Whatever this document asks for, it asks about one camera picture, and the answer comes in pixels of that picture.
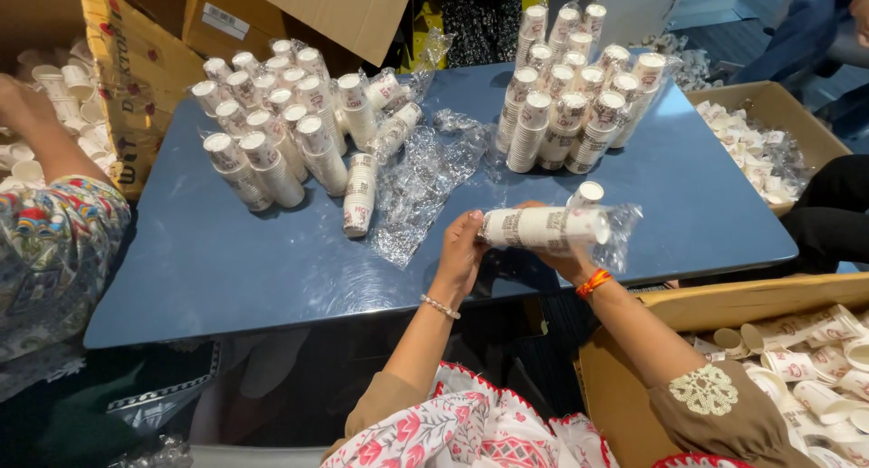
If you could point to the person's left hand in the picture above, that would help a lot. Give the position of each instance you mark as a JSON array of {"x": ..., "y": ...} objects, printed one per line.
[{"x": 458, "y": 251}]

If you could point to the person's right hand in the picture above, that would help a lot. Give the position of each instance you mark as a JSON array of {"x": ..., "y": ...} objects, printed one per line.
[{"x": 567, "y": 263}]

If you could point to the person's left fingers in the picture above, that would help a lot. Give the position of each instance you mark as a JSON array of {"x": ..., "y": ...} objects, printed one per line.
[{"x": 476, "y": 227}]

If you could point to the sleeved paper cup stack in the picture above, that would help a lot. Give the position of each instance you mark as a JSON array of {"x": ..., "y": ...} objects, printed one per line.
[{"x": 543, "y": 227}]

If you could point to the pile of clear plastic sleeves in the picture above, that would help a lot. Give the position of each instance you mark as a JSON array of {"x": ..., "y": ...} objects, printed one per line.
[{"x": 421, "y": 183}]

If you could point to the short paper cup stack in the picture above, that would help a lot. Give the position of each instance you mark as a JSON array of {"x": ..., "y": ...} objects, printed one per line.
[{"x": 586, "y": 194}]

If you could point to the unwrapped printed cup stack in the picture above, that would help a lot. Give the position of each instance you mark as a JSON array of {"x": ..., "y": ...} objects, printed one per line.
[{"x": 360, "y": 196}]

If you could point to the group of wrapped cup stacks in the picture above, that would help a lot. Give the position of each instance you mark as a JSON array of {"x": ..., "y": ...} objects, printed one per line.
[
  {"x": 271, "y": 142},
  {"x": 577, "y": 108}
]

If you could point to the white floral scarf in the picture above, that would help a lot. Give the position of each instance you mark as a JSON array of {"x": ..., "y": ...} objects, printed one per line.
[{"x": 475, "y": 427}]

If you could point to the heap of loose paper cups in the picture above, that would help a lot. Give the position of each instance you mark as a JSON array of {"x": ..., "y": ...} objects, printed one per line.
[{"x": 686, "y": 64}]

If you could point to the white carton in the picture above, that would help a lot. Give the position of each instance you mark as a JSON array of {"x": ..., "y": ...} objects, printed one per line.
[{"x": 638, "y": 10}]

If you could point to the small cardboard box of cups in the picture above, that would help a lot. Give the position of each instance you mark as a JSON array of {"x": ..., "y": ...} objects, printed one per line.
[{"x": 760, "y": 142}]

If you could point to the large cardboard box of cups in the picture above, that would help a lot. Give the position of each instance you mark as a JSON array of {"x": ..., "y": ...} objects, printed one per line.
[{"x": 801, "y": 380}]

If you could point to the tall printed cardboard box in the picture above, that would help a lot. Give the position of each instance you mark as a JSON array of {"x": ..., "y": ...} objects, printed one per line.
[{"x": 149, "y": 67}]

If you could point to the crumpled clear plastic bag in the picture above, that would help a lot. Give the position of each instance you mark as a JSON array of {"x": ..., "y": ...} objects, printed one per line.
[{"x": 153, "y": 453}]

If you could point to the black patterned cloth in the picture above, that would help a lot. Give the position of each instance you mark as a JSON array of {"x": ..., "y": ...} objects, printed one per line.
[{"x": 102, "y": 407}]

